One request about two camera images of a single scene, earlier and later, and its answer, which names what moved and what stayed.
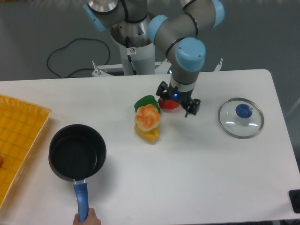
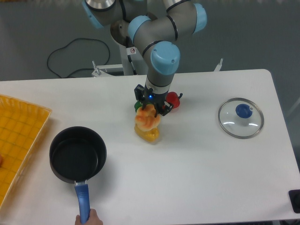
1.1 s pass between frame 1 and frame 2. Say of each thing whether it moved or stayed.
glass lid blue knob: stayed
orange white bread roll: stayed
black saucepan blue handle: stayed
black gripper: moved
